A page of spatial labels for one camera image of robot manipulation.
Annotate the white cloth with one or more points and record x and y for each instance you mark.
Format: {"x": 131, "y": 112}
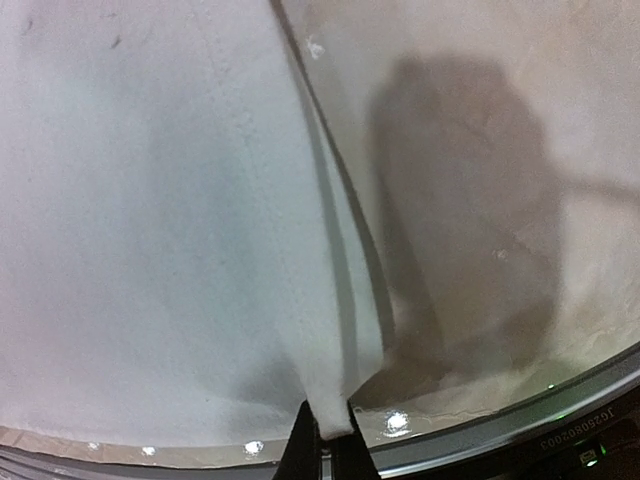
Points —
{"x": 180, "y": 264}

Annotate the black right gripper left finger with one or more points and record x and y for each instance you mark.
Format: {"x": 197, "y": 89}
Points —
{"x": 301, "y": 457}

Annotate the aluminium front rail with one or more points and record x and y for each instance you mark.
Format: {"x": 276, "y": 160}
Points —
{"x": 478, "y": 430}

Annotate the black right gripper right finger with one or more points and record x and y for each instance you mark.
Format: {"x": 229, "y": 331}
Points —
{"x": 350, "y": 456}

